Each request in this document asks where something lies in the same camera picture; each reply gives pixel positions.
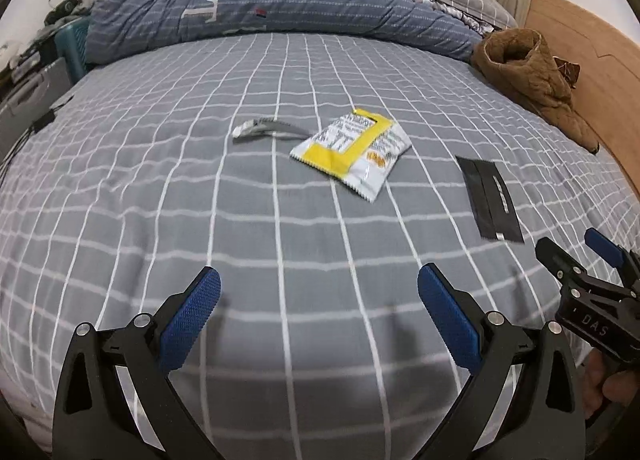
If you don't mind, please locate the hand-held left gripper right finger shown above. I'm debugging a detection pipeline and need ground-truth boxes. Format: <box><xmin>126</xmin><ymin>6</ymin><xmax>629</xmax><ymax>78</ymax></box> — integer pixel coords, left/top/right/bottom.
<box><xmin>418</xmin><ymin>263</ymin><xmax>586</xmax><ymax>460</ymax></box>

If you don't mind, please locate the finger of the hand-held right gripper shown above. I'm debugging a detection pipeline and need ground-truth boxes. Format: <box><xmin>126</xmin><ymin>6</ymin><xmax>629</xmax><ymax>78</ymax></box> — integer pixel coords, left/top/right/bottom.
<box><xmin>585</xmin><ymin>228</ymin><xmax>640</xmax><ymax>287</ymax></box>
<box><xmin>535</xmin><ymin>237</ymin><xmax>598</xmax><ymax>293</ymax></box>

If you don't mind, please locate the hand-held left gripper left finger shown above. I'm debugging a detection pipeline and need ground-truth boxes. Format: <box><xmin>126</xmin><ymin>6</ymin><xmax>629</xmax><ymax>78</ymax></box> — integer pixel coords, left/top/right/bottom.
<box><xmin>53</xmin><ymin>266</ymin><xmax>227</xmax><ymax>460</ymax></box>

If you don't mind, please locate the black foil packet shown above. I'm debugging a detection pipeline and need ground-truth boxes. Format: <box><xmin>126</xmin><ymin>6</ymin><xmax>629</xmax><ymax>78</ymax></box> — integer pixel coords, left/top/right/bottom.
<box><xmin>455</xmin><ymin>156</ymin><xmax>525</xmax><ymax>243</ymax></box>

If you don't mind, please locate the yellow snack packet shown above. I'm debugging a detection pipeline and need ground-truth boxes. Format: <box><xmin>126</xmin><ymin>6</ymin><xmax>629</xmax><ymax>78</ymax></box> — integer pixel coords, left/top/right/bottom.
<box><xmin>290</xmin><ymin>108</ymin><xmax>412</xmax><ymax>203</ymax></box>

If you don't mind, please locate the small silver wrapper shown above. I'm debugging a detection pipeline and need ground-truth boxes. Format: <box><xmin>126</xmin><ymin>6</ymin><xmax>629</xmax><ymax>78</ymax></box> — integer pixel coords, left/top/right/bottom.
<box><xmin>232</xmin><ymin>118</ymin><xmax>313</xmax><ymax>143</ymax></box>

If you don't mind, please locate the person's right hand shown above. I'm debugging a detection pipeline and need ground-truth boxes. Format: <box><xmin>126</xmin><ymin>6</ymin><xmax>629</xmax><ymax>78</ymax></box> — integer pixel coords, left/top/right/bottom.
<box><xmin>581</xmin><ymin>351</ymin><xmax>640</xmax><ymax>419</ymax></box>

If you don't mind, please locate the bed with grey checked sheet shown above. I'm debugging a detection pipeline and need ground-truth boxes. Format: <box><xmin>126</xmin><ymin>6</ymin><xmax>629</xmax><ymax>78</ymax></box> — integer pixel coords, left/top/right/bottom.
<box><xmin>0</xmin><ymin>32</ymin><xmax>640</xmax><ymax>460</ymax></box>

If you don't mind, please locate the dark patterned cloth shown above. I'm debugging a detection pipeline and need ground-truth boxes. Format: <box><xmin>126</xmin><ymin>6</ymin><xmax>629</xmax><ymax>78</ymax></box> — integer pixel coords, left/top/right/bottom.
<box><xmin>552</xmin><ymin>56</ymin><xmax>582</xmax><ymax>89</ymax></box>

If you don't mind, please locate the brown quilted jacket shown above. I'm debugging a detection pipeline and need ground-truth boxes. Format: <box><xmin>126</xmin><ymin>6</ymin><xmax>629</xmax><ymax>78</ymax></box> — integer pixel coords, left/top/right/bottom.
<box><xmin>471</xmin><ymin>28</ymin><xmax>601</xmax><ymax>155</ymax></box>

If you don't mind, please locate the wooden headboard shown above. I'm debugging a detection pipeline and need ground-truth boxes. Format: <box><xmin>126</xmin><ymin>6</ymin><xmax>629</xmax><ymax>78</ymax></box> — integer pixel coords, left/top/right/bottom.
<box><xmin>522</xmin><ymin>0</ymin><xmax>640</xmax><ymax>185</ymax></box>

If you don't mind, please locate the dark striped cloth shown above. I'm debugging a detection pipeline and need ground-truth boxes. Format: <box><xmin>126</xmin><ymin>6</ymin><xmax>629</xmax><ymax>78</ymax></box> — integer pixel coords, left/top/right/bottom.
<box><xmin>425</xmin><ymin>0</ymin><xmax>501</xmax><ymax>38</ymax></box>

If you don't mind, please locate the grey suitcase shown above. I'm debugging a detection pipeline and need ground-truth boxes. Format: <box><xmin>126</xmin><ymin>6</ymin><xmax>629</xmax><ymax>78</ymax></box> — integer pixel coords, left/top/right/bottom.
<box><xmin>0</xmin><ymin>57</ymin><xmax>73</xmax><ymax>155</ymax></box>

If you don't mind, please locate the teal plastic stool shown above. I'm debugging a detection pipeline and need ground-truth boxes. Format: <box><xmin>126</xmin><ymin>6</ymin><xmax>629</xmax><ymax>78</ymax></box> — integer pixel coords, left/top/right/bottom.
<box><xmin>54</xmin><ymin>20</ymin><xmax>93</xmax><ymax>83</ymax></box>

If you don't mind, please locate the pile of dark clutter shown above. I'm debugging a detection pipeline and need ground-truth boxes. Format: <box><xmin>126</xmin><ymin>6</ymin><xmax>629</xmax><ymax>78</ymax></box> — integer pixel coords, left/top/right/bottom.
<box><xmin>44</xmin><ymin>0</ymin><xmax>91</xmax><ymax>28</ymax></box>

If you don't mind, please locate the blue striped duvet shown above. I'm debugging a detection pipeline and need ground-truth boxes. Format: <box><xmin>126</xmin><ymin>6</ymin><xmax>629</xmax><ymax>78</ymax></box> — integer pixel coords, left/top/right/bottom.
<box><xmin>85</xmin><ymin>0</ymin><xmax>483</xmax><ymax>65</ymax></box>

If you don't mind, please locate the black charger with cable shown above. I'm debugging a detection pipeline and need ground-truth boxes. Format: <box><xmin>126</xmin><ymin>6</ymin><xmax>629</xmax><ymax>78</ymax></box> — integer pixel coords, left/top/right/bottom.
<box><xmin>0</xmin><ymin>94</ymin><xmax>76</xmax><ymax>165</ymax></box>

